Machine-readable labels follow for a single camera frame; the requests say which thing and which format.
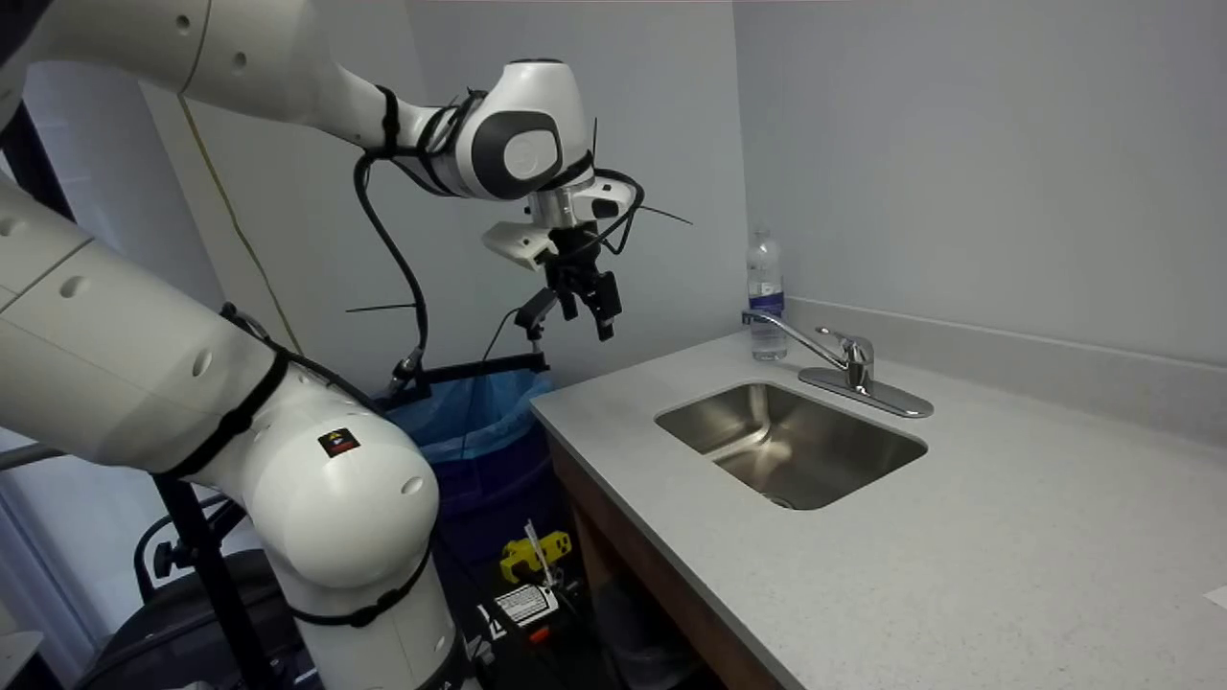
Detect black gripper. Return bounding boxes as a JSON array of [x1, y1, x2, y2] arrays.
[[535, 222, 628, 346]]

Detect chrome sink faucet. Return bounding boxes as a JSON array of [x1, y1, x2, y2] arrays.
[[741, 308, 941, 421]]

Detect black clip on thin rod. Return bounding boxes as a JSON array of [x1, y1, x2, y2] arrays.
[[479, 288, 559, 369]]

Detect blue lined trash bin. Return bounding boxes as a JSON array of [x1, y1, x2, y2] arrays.
[[372, 351, 574, 610]]

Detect clear water bottle blue label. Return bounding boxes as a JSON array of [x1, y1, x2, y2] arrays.
[[744, 228, 794, 359]]

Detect stainless steel sink basin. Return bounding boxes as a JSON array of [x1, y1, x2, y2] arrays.
[[654, 378, 931, 513]]

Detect yellow tool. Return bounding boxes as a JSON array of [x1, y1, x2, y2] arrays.
[[496, 525, 574, 586]]

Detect wooden counter cabinet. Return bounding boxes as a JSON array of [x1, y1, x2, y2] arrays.
[[546, 424, 787, 690]]

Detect white device with red part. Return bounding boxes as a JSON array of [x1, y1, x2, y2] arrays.
[[486, 581, 569, 645]]

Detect black stand pole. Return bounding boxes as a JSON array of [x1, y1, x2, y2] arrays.
[[150, 471, 279, 690]]

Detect grey counter backsplash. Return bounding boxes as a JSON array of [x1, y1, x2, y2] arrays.
[[780, 295, 1227, 453]]

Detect black white logo sign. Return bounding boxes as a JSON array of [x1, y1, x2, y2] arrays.
[[130, 495, 260, 604]]

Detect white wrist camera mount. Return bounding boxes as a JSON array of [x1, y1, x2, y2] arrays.
[[479, 210, 573, 274]]

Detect thin cable tie tail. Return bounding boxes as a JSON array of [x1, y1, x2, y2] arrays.
[[634, 198, 702, 233], [342, 295, 421, 318]]

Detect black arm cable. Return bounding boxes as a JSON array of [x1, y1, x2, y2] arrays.
[[349, 149, 438, 392]]

